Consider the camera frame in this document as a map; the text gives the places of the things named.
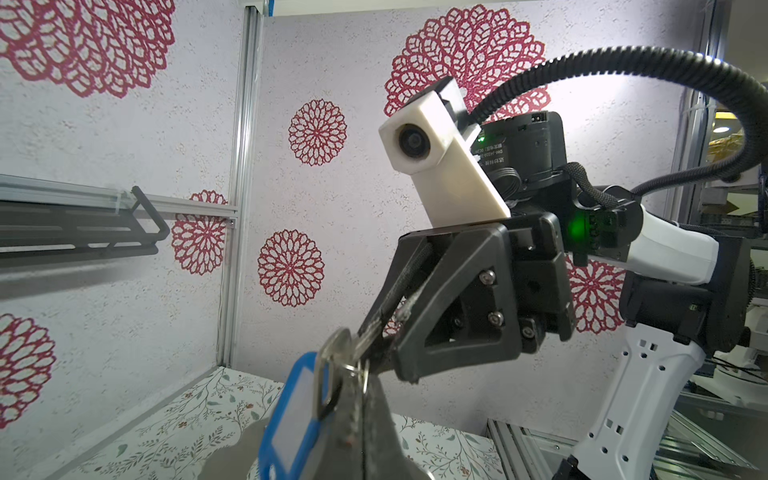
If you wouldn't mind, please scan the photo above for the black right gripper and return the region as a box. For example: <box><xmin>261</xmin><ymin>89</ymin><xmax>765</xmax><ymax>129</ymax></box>
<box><xmin>356</xmin><ymin>213</ymin><xmax>575</xmax><ymax>383</ymax></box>

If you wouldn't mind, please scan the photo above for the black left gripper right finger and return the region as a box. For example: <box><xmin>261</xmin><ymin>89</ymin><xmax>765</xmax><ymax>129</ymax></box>
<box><xmin>362</xmin><ymin>374</ymin><xmax>431</xmax><ymax>480</ymax></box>

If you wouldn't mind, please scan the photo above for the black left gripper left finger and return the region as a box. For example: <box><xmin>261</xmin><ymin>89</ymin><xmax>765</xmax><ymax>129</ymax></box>
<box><xmin>311</xmin><ymin>370</ymin><xmax>364</xmax><ymax>479</ymax></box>

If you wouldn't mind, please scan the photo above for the blue key tag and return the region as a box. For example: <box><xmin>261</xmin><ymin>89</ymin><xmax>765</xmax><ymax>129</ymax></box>
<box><xmin>258</xmin><ymin>351</ymin><xmax>332</xmax><ymax>479</ymax></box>

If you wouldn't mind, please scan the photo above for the silver keyring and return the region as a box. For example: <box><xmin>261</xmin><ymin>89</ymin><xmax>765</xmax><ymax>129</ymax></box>
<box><xmin>313</xmin><ymin>327</ymin><xmax>376</xmax><ymax>421</ymax></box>

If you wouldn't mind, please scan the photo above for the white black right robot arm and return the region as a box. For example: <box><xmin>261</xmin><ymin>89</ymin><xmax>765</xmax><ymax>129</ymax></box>
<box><xmin>366</xmin><ymin>109</ymin><xmax>754</xmax><ymax>479</ymax></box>

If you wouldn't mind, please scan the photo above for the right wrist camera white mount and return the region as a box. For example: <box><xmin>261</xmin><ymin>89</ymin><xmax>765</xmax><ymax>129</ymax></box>
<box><xmin>379</xmin><ymin>76</ymin><xmax>510</xmax><ymax>228</ymax></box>

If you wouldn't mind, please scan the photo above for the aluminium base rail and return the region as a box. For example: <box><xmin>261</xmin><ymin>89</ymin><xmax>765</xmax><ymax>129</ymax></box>
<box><xmin>484</xmin><ymin>389</ymin><xmax>768</xmax><ymax>480</ymax></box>

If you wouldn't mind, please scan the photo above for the black corrugated right cable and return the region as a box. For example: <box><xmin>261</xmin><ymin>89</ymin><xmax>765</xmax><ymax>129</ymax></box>
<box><xmin>464</xmin><ymin>46</ymin><xmax>768</xmax><ymax>199</ymax></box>

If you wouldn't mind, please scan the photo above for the dark grey wall shelf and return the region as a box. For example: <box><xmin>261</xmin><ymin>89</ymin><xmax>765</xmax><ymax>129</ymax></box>
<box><xmin>1</xmin><ymin>186</ymin><xmax>170</xmax><ymax>270</ymax></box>

